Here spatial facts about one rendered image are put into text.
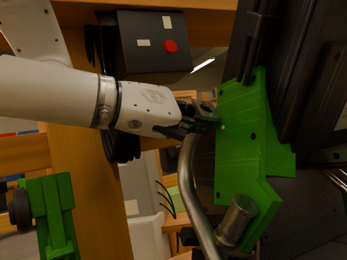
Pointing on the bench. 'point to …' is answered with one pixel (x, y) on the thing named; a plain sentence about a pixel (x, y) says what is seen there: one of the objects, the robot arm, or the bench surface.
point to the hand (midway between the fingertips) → (197, 118)
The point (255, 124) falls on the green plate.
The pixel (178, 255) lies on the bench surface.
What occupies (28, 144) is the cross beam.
